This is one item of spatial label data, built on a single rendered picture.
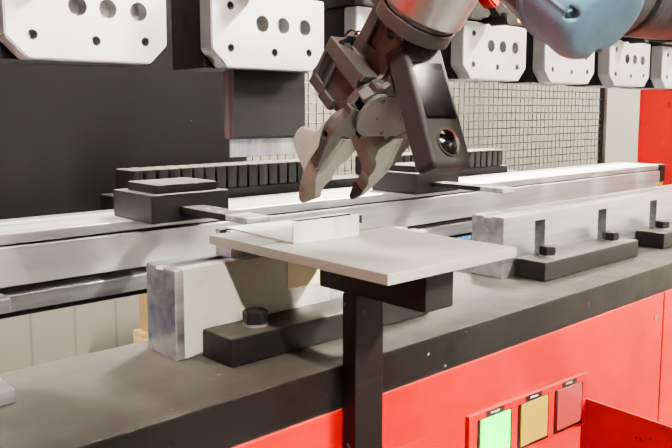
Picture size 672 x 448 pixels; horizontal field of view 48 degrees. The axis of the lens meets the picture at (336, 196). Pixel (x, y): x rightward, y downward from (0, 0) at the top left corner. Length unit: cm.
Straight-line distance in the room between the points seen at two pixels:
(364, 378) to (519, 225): 50
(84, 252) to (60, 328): 265
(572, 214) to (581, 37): 81
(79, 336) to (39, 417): 301
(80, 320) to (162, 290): 289
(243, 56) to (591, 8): 39
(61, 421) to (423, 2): 45
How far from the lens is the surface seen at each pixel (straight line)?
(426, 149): 62
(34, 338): 362
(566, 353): 113
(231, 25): 79
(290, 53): 83
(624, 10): 56
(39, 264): 100
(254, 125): 84
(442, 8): 63
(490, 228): 118
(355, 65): 67
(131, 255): 104
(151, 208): 99
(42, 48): 69
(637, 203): 154
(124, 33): 73
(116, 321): 377
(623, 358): 129
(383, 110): 67
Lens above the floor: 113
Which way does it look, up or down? 6 degrees down
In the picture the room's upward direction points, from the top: straight up
